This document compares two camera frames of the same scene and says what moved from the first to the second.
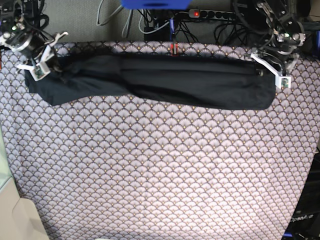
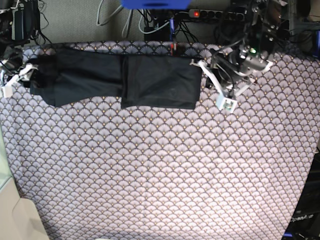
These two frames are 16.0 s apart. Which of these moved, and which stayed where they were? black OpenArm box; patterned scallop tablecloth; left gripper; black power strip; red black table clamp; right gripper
Moved: right gripper; left gripper
Stayed: black OpenArm box; black power strip; patterned scallop tablecloth; red black table clamp
